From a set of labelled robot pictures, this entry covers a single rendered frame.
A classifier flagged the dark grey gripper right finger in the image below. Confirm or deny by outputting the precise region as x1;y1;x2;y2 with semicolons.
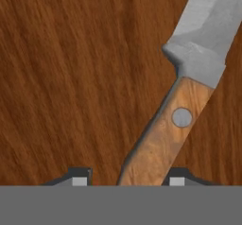
162;166;219;187

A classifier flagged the wooden handled steel knife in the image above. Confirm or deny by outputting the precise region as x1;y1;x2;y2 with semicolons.
116;0;242;187

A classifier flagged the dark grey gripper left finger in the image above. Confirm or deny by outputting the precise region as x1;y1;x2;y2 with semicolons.
40;166;94;187

